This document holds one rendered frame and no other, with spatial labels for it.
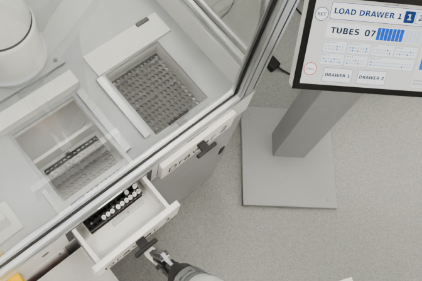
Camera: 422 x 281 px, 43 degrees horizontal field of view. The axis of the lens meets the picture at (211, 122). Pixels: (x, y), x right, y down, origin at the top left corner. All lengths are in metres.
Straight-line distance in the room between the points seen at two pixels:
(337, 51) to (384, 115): 1.30
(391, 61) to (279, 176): 1.02
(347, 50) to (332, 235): 1.16
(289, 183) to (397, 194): 0.56
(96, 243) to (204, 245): 0.95
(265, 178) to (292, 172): 0.14
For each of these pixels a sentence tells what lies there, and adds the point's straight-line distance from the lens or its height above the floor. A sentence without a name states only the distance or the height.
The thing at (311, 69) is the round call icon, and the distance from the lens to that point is 1.65.
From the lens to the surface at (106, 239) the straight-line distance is 1.57.
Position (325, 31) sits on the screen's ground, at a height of 1.11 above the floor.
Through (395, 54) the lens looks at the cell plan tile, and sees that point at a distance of 1.72.
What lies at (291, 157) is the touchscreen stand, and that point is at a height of 0.04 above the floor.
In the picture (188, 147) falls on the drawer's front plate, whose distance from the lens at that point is 1.55.
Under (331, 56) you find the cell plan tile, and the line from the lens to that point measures 1.65.
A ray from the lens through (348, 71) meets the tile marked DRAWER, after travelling 1.69.
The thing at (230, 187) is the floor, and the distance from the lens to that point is 2.51.
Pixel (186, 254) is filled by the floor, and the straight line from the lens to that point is 2.42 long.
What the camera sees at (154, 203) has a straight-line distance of 1.59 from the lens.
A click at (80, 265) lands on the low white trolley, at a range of 1.64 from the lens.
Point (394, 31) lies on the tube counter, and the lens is 1.69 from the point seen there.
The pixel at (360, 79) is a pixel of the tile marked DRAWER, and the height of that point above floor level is 1.00.
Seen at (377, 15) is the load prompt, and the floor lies 1.15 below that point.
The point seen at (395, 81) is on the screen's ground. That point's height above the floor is 1.00.
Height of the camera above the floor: 2.37
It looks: 66 degrees down
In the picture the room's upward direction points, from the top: 20 degrees clockwise
